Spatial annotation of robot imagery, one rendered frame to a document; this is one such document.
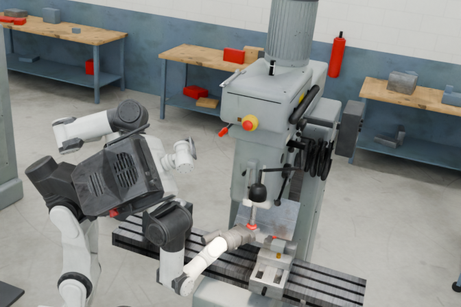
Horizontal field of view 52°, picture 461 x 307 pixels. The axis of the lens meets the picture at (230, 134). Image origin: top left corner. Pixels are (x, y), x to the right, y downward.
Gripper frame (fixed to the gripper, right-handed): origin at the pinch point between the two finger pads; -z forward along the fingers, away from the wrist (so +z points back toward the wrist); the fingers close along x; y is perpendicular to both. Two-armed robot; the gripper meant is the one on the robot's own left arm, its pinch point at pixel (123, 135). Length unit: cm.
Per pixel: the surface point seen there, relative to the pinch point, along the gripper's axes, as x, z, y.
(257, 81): 65, 48, -1
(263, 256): 48, 10, -72
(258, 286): 43, 18, -82
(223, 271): 28, 2, -75
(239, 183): 47, 23, -37
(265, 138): 62, 40, -22
